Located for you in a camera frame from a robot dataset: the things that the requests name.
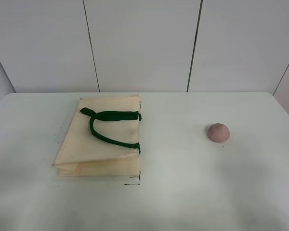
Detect white linen bag green handles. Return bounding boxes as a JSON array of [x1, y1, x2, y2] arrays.
[[53, 95, 142, 177]]

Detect pink peach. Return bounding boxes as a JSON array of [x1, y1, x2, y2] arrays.
[[207, 123, 230, 143]]

